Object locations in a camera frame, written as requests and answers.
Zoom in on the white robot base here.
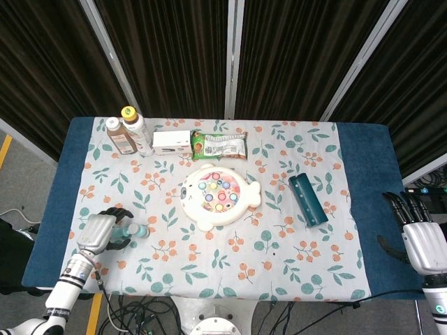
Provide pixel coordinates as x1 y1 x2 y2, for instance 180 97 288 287
170 295 260 335

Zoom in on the white floor cable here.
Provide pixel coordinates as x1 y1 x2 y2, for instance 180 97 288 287
0 208 42 225

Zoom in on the green snack bag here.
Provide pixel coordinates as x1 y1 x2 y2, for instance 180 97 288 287
190 129 249 161

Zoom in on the brown juice bottle white cap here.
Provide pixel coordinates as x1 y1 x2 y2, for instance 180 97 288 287
105 117 138 156

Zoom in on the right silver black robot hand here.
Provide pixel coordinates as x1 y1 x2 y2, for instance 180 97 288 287
376 191 447 277

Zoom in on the blue table cover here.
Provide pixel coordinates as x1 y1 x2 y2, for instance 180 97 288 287
21 117 431 302

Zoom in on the floral fruit print tablecloth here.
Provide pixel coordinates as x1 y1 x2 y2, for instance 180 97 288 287
57 117 371 303

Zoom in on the long black floor cable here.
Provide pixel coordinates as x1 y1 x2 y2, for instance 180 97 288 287
293 288 425 335

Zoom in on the white fish toy board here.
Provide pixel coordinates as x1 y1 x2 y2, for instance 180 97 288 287
179 163 262 232

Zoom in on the white drink bottle yellow cap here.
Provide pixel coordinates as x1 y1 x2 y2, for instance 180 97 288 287
120 105 156 157

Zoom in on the grey aluminium partition post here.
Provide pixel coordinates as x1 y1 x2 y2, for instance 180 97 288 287
401 163 447 186
78 0 142 119
319 0 409 122
224 0 245 119

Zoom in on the black power strip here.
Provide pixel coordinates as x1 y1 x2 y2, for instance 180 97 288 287
404 186 447 196

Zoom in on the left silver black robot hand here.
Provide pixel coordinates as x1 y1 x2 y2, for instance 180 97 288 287
75 207 135 255

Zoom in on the white stapler box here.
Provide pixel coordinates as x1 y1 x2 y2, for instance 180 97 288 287
152 131 193 156

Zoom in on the black hand signal cable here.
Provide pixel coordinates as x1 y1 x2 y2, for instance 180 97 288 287
93 267 106 297

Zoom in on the dark teal open tray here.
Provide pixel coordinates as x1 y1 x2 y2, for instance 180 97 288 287
288 173 329 230

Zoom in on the small teal toy rod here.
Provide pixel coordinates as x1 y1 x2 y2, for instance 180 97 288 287
110 223 152 242

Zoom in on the dark brown curtain panel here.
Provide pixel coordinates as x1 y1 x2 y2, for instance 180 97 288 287
0 0 122 162
94 0 231 119
330 0 447 179
234 0 390 121

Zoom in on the black floor cable bundle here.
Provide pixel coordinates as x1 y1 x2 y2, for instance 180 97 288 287
97 295 182 335

